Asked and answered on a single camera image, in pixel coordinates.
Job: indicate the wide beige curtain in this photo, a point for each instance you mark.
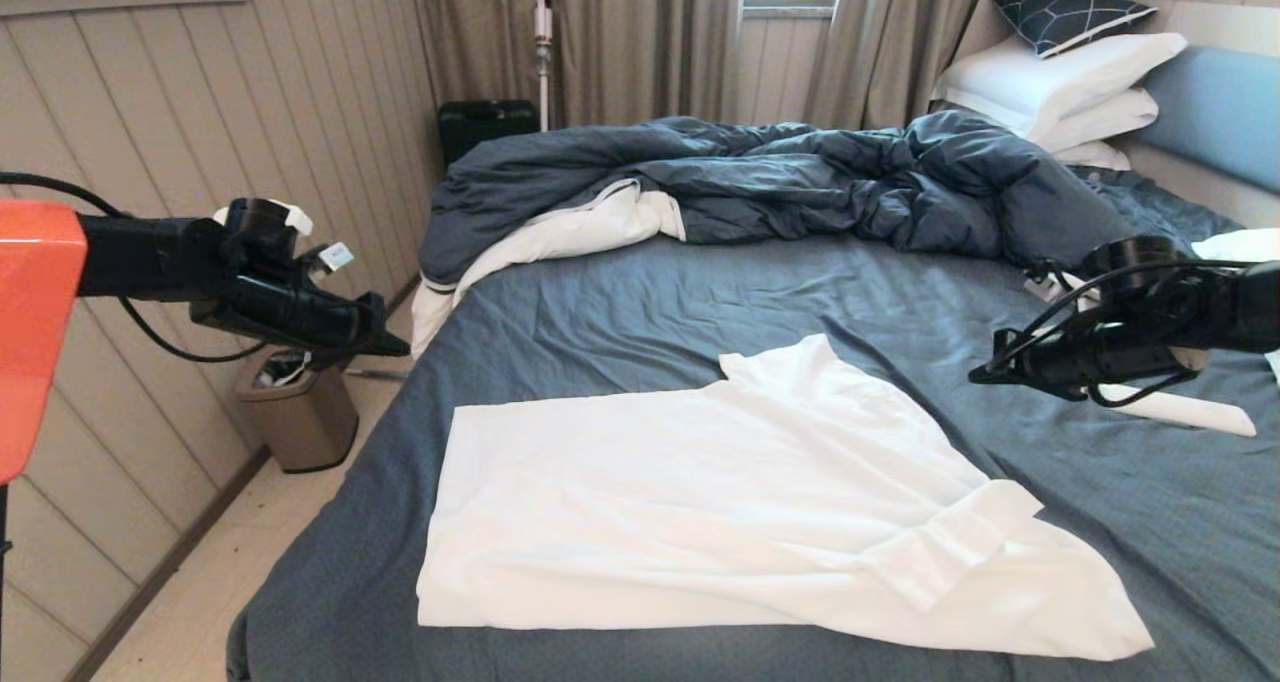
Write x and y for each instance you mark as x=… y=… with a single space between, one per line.
x=620 y=42

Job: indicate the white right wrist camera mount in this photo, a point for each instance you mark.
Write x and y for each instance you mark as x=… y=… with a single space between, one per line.
x=1040 y=284

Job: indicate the flat white pillow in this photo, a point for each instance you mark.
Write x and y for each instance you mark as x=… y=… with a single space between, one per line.
x=1095 y=155

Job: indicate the beige upholstered bed frame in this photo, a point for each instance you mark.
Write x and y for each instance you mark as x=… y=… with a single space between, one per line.
x=1200 y=190

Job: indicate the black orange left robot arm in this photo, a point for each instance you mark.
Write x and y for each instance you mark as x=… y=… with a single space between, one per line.
x=40 y=312

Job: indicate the blue patterned bed sheet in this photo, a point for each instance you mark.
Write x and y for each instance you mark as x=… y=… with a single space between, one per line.
x=900 y=292

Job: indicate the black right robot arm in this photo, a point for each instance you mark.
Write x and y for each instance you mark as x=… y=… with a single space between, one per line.
x=1220 y=307

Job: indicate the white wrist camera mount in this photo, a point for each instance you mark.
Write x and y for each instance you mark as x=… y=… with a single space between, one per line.
x=1040 y=284
x=335 y=257

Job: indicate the white t-shirt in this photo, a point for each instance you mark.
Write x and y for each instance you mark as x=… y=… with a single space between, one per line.
x=750 y=502

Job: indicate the blue padded headboard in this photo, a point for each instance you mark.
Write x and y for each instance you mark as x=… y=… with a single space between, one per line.
x=1220 y=112

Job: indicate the large white pillow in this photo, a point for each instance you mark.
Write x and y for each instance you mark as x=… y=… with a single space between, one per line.
x=1040 y=82

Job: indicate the crumpled bin liner bag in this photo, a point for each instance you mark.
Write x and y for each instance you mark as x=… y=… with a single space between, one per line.
x=280 y=372

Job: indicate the white pillow without stack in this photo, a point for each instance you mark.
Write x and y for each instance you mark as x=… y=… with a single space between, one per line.
x=1245 y=245

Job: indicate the white stick vacuum cleaner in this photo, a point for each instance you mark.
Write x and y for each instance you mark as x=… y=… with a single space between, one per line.
x=543 y=42

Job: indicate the narrow beige curtain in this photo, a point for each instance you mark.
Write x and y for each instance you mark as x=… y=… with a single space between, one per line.
x=890 y=42

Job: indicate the beige trash bin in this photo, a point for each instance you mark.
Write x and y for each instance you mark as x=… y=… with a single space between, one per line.
x=300 y=422

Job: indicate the blue duvet with white lining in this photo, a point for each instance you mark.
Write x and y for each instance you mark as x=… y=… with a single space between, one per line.
x=800 y=182

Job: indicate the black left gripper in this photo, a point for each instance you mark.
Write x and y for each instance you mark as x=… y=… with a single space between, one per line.
x=290 y=312

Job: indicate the black suitcase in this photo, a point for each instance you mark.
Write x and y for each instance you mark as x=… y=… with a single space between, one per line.
x=490 y=132

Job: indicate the long white remote control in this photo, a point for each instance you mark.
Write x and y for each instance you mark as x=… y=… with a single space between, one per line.
x=1200 y=414

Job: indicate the medium white pillow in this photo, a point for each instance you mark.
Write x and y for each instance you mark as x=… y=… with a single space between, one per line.
x=1100 y=120

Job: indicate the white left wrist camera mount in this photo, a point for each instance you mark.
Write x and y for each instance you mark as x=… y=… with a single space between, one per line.
x=335 y=257

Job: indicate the dark geometric patterned cushion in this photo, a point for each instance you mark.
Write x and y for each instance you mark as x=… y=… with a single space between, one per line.
x=1065 y=10

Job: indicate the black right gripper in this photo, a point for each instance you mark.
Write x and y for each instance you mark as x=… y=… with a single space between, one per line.
x=1100 y=357

